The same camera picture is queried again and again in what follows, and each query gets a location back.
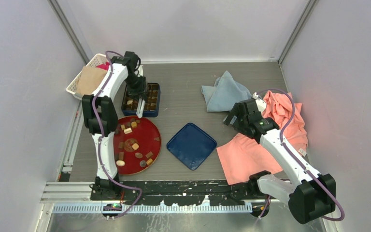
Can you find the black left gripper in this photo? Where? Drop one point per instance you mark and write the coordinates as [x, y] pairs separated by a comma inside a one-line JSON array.
[[140, 90]]

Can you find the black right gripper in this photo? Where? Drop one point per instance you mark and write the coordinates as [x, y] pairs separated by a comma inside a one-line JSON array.
[[235, 111]]

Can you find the metal tongs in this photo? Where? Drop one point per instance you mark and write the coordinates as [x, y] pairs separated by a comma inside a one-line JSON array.
[[140, 107]]

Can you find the white square chocolate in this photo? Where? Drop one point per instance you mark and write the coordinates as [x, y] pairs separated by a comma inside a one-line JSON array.
[[128, 130]]

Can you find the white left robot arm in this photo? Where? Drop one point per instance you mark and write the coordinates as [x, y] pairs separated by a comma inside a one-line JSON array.
[[100, 116]]

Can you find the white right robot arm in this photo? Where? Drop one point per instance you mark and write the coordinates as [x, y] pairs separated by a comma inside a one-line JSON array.
[[308, 194]]

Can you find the blue chocolate tin box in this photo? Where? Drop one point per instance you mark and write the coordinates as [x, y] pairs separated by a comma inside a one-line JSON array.
[[151, 108]]

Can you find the tan round chocolate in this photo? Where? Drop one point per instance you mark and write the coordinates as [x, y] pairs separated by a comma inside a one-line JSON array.
[[135, 146]]

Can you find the caramel cube chocolate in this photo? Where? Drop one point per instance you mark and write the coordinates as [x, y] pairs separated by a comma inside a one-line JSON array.
[[149, 162]]

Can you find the white oval chocolate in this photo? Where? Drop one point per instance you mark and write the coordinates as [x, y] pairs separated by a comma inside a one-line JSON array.
[[120, 163]]

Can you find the light blue denim cloth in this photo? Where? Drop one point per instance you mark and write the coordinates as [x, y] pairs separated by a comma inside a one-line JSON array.
[[224, 94]]

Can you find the magenta cloth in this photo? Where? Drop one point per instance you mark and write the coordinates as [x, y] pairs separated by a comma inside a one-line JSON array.
[[104, 66]]

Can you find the pink cloth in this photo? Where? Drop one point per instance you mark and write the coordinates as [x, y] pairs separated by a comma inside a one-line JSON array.
[[242, 157]]

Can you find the white plastic basket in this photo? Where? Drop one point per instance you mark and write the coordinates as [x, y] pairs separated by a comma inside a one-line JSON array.
[[97, 60]]

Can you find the beige cloth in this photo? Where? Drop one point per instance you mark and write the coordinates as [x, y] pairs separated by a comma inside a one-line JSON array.
[[90, 79]]

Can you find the blue tin lid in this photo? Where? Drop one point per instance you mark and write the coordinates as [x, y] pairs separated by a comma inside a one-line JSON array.
[[191, 146]]

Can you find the red round tray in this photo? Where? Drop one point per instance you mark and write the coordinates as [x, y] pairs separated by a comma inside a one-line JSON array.
[[146, 135]]

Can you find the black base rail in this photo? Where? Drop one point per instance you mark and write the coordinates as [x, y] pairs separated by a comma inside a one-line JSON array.
[[182, 193]]

